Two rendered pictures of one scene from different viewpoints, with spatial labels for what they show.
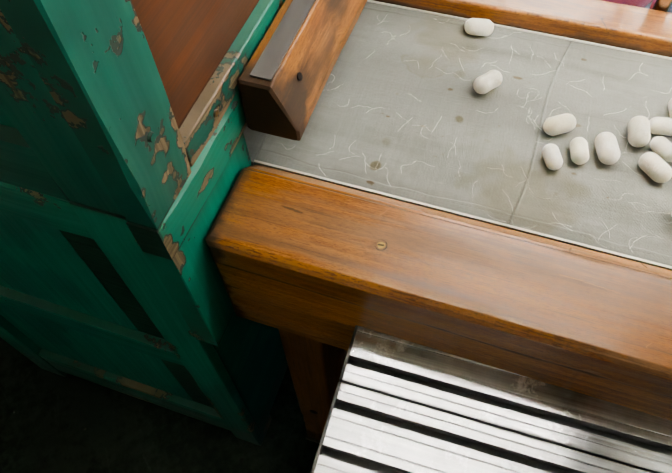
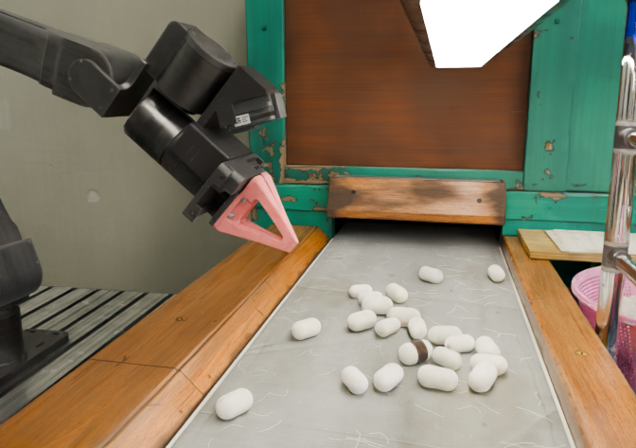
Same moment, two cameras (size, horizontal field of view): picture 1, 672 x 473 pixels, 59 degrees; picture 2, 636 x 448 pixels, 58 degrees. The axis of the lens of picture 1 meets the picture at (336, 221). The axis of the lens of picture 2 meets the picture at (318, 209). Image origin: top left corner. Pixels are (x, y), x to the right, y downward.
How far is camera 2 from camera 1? 0.99 m
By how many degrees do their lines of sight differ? 76
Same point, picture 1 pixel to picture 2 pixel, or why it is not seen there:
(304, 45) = (371, 185)
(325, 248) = not seen: hidden behind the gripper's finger
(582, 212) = (312, 305)
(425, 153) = (354, 268)
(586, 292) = (231, 282)
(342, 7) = (424, 200)
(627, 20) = (552, 307)
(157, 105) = (275, 133)
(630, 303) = (220, 292)
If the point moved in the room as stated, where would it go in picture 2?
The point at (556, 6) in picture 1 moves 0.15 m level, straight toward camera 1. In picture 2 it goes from (541, 284) to (422, 274)
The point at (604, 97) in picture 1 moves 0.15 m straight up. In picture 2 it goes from (450, 317) to (455, 193)
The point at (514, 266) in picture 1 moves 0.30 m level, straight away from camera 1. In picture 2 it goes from (253, 268) to (473, 297)
